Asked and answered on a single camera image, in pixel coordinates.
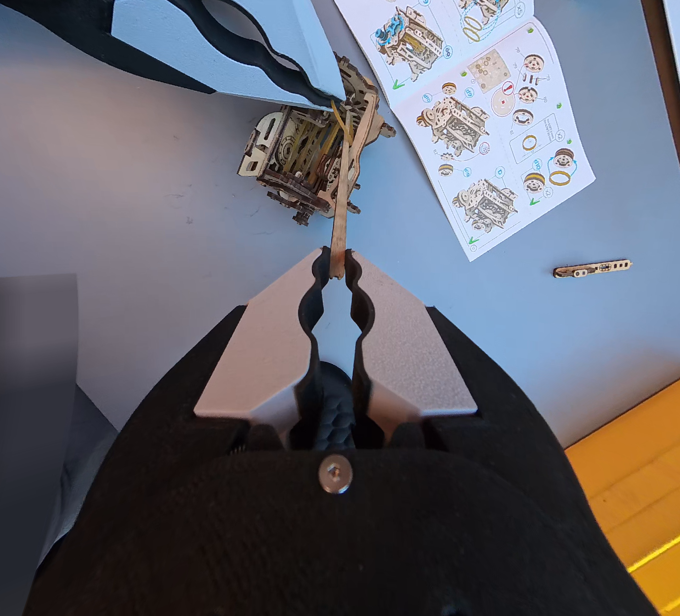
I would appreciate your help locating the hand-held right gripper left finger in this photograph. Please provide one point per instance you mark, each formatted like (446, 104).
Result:
(260, 361)

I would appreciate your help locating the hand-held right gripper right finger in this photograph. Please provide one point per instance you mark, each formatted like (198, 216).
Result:
(409, 361)

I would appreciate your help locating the wooden mechanical model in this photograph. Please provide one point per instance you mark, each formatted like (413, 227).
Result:
(276, 148)

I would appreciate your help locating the thin wooden stick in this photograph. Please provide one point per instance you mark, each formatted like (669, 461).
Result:
(340, 223)

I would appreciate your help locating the black honeycomb chair armrest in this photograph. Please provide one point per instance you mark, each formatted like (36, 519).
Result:
(334, 414)

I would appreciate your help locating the small flat wooden part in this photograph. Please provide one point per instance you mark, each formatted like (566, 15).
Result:
(589, 269)

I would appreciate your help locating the yellow box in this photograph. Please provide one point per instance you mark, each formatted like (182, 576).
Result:
(637, 467)

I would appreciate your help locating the illustrated instruction booklet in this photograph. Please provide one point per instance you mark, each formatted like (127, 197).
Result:
(531, 69)

